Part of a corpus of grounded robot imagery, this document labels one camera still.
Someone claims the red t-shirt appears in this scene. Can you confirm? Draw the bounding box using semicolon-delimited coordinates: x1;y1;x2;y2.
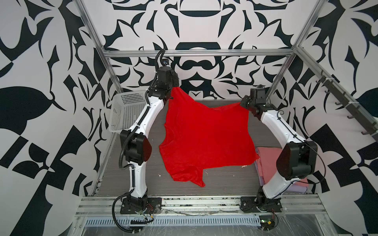
159;88;258;187

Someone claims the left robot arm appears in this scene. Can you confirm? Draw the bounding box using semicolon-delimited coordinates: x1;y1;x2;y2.
118;65;179;206

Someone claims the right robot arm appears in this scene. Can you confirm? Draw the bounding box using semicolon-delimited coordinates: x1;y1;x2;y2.
240;85;318;210

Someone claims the white plastic basket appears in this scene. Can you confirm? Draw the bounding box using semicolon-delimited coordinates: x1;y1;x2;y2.
108;90;149;135

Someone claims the folded lavender t-shirt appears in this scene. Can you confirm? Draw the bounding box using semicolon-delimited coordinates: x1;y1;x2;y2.
254;148;308;194

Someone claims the small green-lit circuit board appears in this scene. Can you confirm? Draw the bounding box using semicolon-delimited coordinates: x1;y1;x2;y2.
258;215;278;232

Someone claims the black corrugated cable conduit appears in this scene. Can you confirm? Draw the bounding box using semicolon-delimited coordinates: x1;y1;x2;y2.
111;48;170;234

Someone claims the aluminium frame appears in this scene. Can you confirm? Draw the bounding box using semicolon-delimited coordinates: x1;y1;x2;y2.
73;0;378;142

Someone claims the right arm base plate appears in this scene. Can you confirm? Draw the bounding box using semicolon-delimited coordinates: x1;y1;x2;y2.
240;196;282;213

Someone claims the wall hook rail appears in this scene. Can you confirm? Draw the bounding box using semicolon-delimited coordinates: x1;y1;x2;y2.
317;70;378;143

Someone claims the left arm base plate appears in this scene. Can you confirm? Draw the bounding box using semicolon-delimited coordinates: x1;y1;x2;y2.
120;197;162;214

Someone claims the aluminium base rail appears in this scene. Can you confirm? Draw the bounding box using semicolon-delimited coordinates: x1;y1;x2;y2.
75;194;326;216

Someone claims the white slotted cable duct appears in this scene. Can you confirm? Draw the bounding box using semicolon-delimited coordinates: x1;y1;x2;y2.
84;215;262;227

